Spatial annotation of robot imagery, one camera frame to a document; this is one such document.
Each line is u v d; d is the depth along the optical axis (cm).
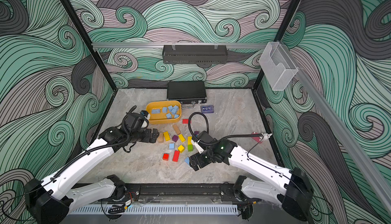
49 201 37
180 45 94
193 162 66
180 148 87
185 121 101
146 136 68
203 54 95
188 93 111
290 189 39
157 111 103
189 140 90
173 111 103
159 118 99
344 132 52
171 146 88
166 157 84
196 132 94
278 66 78
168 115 101
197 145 61
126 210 70
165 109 104
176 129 98
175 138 92
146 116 71
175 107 104
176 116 100
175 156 86
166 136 92
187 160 84
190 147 88
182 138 92
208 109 107
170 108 104
